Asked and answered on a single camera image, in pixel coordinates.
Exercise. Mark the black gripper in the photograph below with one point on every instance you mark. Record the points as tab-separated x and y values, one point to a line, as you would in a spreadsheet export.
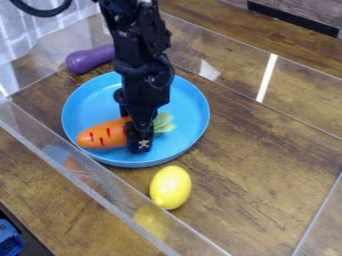
144	92

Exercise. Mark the orange toy carrot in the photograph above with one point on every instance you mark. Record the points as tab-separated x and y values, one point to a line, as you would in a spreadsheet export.
109	134

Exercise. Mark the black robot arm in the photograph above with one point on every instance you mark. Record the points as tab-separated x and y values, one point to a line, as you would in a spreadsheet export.
140	40

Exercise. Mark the blue round tray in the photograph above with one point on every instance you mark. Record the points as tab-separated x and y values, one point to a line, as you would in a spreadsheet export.
91	106

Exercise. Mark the purple toy eggplant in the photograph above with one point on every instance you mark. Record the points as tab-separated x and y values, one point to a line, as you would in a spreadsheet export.
84	60

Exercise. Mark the yellow toy lemon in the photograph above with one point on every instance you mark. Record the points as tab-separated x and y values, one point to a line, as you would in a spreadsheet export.
170	187

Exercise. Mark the blue object at corner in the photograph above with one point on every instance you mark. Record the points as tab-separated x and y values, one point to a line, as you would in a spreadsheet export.
11	241

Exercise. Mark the clear acrylic barrier wall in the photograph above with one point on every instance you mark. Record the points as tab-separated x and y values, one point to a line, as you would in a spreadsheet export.
168	233

